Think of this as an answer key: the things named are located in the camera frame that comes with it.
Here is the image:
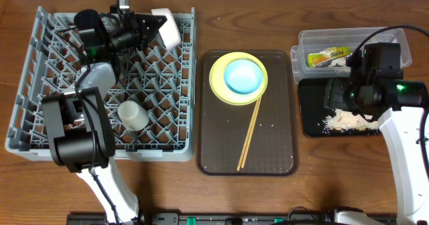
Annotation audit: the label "pink bowl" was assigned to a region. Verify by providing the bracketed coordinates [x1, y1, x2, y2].
[151, 8, 181, 50]

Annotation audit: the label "white wrapper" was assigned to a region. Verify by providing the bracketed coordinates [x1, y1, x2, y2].
[328, 57, 348, 68]

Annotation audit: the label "orange green snack wrapper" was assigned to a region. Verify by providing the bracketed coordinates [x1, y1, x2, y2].
[307, 47, 352, 68]

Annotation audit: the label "rice and peanut scraps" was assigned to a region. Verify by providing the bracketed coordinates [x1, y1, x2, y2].
[323, 109, 379, 132]

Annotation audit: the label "translucent white cup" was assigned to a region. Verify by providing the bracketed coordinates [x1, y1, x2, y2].
[118, 100, 149, 131]

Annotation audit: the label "light blue bowl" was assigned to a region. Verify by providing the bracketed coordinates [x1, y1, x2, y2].
[224, 60, 263, 94]

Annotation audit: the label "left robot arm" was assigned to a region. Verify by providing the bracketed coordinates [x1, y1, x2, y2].
[42, 0, 180, 224]

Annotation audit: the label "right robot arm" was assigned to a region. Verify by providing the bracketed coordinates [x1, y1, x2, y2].
[324, 42, 428, 224]

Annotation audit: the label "black waste tray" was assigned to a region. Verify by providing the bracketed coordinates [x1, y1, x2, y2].
[298, 78, 381, 137]

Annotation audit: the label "grey plastic dishwasher rack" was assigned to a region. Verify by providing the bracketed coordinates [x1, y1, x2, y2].
[5, 8, 196, 161]

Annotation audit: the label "clear plastic bin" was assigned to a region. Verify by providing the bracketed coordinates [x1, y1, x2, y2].
[290, 27, 412, 82]

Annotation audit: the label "yellow round plate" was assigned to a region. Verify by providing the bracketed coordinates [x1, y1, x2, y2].
[208, 52, 268, 106]

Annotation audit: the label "brown serving tray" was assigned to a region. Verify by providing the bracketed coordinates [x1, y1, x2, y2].
[196, 51, 299, 176]

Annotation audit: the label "wooden chopstick left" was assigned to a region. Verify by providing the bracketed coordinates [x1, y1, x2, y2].
[236, 97, 261, 171]

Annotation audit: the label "wooden chopstick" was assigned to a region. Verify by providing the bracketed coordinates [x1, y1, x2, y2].
[240, 96, 263, 169]
[236, 97, 261, 171]

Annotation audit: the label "wooden chopstick right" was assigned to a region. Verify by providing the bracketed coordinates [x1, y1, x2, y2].
[240, 96, 263, 169]

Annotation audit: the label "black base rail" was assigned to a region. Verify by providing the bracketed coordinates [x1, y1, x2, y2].
[65, 211, 398, 225]

